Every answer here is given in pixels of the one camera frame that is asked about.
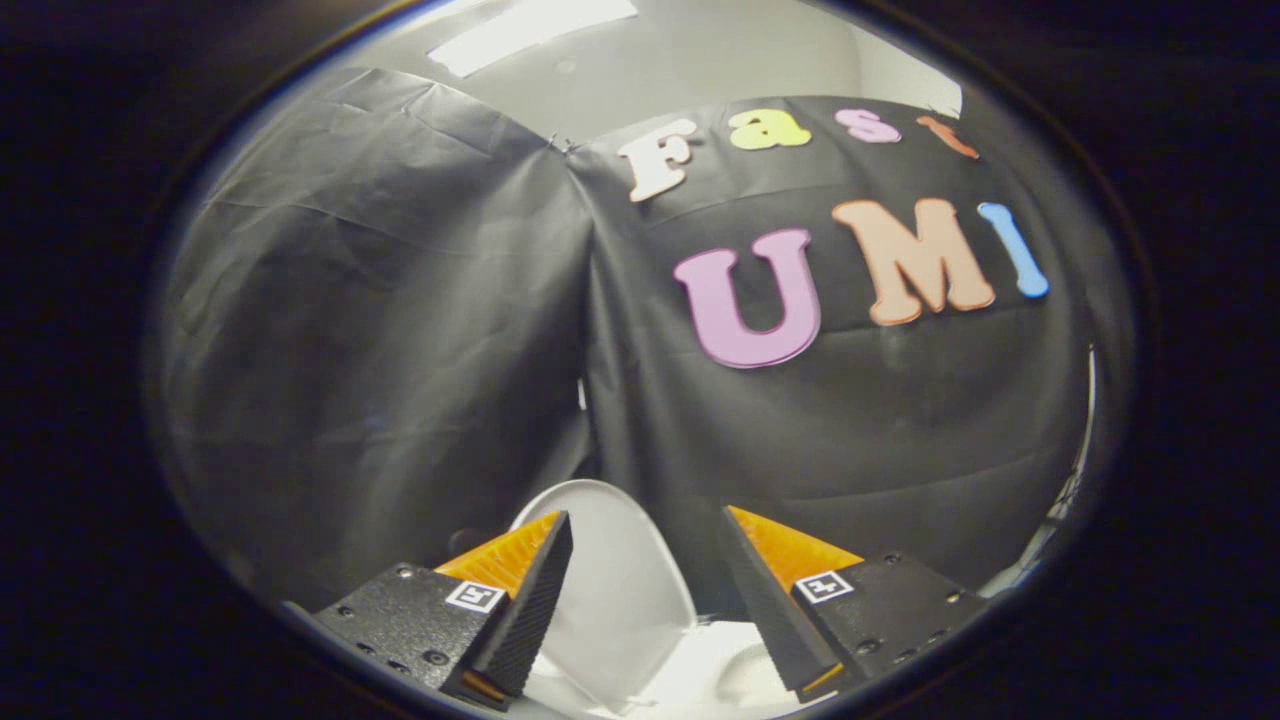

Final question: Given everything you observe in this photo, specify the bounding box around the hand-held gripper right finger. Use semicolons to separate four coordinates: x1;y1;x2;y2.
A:
720;505;991;701

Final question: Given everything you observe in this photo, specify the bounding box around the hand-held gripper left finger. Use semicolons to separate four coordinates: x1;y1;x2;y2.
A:
283;510;576;713

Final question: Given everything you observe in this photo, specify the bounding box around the black backdrop cloth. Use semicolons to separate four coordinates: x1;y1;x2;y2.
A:
565;95;1136;616

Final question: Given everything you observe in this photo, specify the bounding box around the plain black cloth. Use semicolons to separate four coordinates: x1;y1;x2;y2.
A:
150;65;601;611

